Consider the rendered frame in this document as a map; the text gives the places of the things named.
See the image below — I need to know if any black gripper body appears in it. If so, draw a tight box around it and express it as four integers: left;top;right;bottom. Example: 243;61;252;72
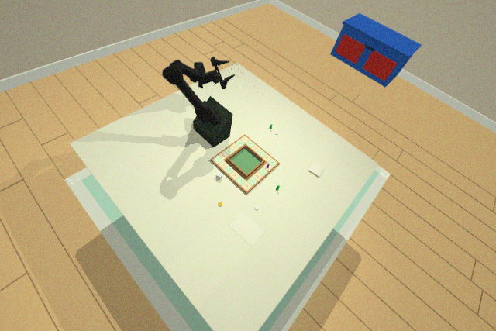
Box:
206;56;226;89

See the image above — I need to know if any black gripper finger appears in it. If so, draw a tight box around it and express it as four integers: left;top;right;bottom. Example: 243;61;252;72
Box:
224;74;235;85
216;58;229;65

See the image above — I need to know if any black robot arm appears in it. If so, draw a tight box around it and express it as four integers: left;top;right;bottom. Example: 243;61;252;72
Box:
163;60;222;126

